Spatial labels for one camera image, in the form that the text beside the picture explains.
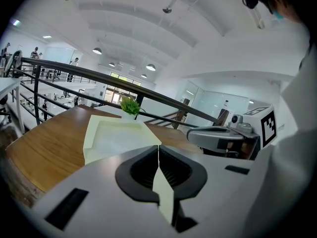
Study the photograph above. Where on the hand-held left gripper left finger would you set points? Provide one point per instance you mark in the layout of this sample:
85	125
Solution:
99	195

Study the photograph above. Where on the white gripper camera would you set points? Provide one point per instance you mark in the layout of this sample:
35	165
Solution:
235	120

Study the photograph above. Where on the glass entrance doors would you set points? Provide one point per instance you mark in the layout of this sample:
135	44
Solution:
122	88

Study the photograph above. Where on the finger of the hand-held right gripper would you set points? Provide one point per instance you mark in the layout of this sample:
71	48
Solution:
205	139
215	127

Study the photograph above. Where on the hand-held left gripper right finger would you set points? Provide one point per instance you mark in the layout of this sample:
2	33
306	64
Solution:
218	187

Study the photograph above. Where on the black curved metal railing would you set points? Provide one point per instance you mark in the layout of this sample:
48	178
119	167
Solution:
99	76

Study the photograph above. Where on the black pendant lamp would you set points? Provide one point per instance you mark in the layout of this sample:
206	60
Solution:
143	76
150	67
97	50
112	64

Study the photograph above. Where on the green potted plant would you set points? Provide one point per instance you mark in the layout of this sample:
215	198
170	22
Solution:
130	106

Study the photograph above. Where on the person's shirt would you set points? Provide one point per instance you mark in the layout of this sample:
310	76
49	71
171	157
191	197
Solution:
292	133

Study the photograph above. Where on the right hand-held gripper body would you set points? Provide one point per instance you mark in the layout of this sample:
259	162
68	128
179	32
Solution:
268	128

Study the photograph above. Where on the white A4 paper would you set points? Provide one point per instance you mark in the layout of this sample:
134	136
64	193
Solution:
119	139

